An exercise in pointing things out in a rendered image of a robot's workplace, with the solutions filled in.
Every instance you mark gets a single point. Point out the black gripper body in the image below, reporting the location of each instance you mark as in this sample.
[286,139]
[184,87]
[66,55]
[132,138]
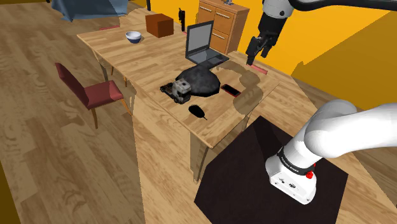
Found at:
[270,26]

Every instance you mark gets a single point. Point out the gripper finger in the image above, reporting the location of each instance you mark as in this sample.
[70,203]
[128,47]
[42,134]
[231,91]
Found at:
[268,46]
[252,49]

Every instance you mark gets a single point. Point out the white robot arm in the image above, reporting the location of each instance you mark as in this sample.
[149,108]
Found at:
[335,130]

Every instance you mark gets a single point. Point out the red chair with wooden legs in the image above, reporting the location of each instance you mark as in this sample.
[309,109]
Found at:
[259,69]
[99,94]

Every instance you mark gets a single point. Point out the wooden chest of drawers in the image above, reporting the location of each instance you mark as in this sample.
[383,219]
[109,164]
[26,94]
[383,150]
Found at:
[221,21]

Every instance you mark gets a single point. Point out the red and black phone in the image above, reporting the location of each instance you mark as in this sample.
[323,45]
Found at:
[231,90]

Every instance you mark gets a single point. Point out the grey open laptop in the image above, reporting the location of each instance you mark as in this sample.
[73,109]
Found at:
[199,38]

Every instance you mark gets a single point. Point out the dark grey rock lump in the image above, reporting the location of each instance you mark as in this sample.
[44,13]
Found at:
[201,80]

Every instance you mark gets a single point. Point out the small black figure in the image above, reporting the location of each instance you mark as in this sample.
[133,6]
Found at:
[181,15]

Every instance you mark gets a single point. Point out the grey toy truck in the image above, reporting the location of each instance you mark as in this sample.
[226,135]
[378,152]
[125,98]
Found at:
[180,90]

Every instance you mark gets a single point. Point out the black brush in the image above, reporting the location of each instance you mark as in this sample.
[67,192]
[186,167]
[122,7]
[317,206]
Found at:
[196,111]

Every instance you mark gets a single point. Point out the brown box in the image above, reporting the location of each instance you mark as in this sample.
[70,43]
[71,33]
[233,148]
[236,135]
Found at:
[159,26]

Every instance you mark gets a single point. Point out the wooden table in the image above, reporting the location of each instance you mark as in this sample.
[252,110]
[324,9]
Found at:
[149,65]

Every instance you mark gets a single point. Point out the white and blue bowl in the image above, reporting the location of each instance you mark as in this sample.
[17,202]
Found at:
[133,36]

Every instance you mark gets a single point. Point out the blue covered sofa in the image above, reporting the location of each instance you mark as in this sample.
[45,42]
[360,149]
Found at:
[90,7]

